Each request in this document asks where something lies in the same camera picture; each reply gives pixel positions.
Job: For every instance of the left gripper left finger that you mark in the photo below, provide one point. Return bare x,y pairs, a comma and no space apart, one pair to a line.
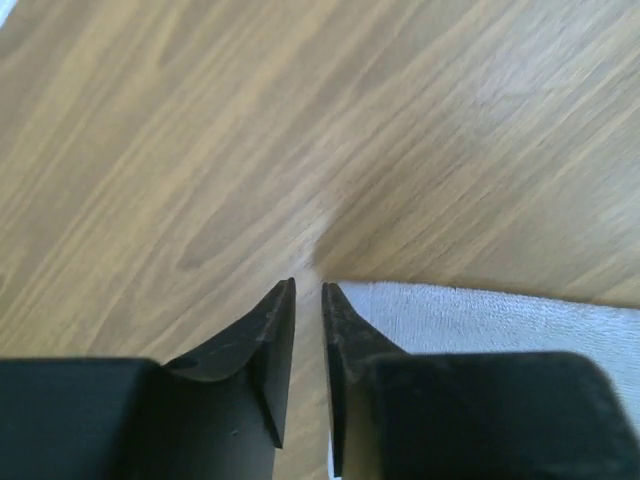
217,411

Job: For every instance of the yellow green towel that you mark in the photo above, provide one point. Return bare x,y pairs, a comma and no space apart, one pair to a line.
428,319

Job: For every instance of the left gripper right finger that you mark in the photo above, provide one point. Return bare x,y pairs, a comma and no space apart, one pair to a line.
514,415

